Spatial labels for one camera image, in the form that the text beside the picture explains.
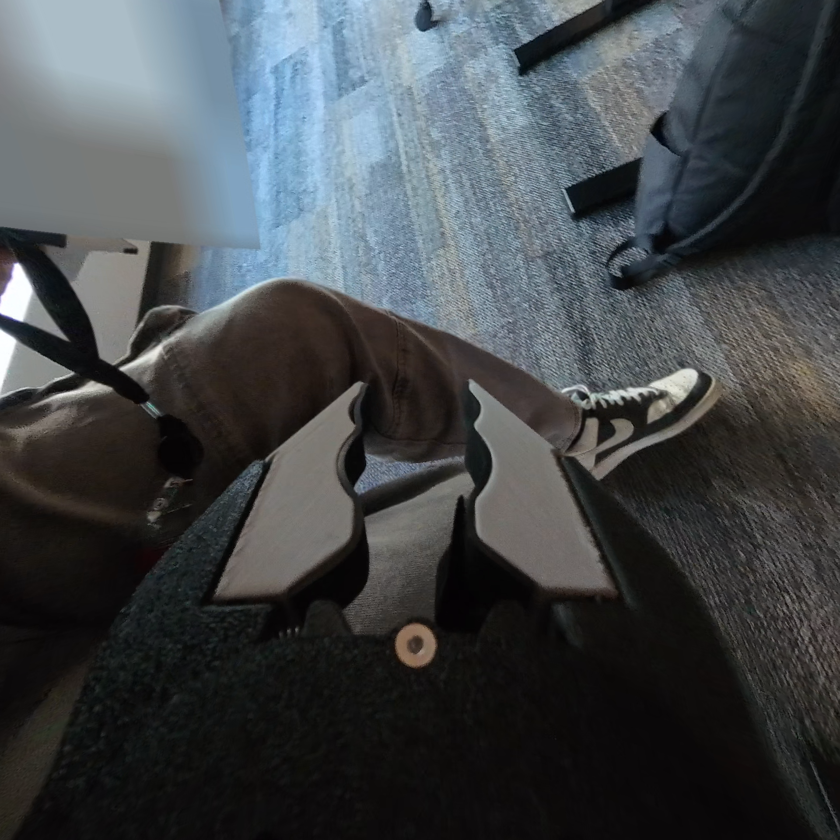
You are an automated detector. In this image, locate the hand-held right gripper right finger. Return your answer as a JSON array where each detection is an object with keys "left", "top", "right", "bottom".
[{"left": 438, "top": 379, "right": 621, "bottom": 631}]

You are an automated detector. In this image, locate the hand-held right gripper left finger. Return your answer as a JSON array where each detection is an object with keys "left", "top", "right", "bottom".
[{"left": 210, "top": 382, "right": 368, "bottom": 605}]

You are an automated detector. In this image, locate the black desk leg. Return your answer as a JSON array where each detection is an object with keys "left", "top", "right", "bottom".
[
  {"left": 566, "top": 159, "right": 643, "bottom": 217},
  {"left": 514, "top": 0, "right": 657, "bottom": 74}
]

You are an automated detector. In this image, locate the black and white sneaker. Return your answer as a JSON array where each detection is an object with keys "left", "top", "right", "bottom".
[{"left": 561, "top": 367, "right": 723, "bottom": 480}]

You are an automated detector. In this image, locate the dark backpack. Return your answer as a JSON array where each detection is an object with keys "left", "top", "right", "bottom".
[{"left": 607, "top": 0, "right": 840, "bottom": 290}]

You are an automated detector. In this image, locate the black lanyard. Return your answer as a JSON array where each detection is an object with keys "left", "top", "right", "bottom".
[{"left": 0, "top": 244, "right": 206, "bottom": 480}]

